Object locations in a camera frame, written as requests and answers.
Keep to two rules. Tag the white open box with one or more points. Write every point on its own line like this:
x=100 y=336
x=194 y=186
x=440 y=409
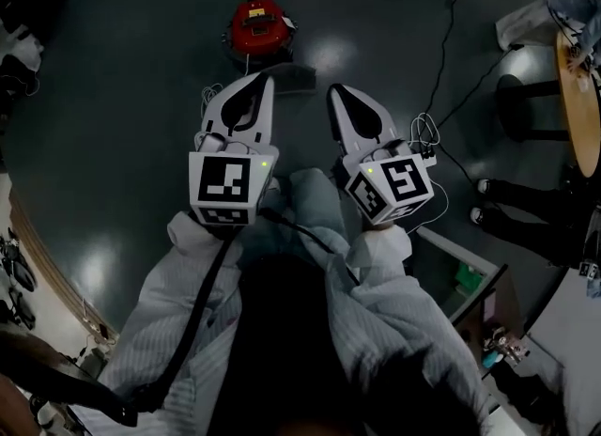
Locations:
x=469 y=255

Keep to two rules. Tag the person's right forearm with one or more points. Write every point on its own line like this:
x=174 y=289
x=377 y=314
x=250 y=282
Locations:
x=389 y=293

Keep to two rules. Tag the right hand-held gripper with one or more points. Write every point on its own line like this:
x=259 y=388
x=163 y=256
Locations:
x=399 y=185

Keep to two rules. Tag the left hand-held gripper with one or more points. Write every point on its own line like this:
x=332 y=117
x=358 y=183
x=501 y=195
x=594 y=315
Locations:
x=223 y=184

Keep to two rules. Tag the white power strip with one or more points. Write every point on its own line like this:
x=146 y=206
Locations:
x=101 y=331

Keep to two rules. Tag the black round stool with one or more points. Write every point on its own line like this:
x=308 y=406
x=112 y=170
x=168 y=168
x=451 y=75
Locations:
x=516 y=100

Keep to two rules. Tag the person's legs in jeans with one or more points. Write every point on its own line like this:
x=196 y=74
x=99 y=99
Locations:
x=314 y=204

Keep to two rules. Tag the person's left forearm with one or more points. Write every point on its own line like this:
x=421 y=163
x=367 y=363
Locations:
x=174 y=284

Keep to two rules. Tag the round wooden table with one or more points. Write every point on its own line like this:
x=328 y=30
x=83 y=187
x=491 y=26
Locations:
x=575 y=119

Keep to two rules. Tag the red vacuum cleaner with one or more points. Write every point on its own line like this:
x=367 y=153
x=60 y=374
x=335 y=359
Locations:
x=259 y=27

